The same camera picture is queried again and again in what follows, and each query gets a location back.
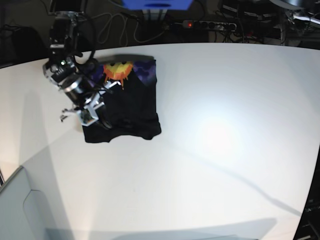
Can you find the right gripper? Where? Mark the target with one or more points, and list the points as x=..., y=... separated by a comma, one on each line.
x=74, y=80

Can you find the black T-shirt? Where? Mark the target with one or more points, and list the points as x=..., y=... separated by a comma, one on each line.
x=131, y=109

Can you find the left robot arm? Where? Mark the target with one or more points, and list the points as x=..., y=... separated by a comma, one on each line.
x=302, y=10

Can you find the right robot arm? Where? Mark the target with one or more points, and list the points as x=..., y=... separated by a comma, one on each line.
x=64, y=33

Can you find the blue box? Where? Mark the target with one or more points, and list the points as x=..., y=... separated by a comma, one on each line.
x=157, y=4

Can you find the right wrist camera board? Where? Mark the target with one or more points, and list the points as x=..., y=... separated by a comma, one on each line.
x=87, y=116

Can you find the black power strip red switch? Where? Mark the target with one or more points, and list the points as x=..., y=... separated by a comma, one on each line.
x=204, y=25

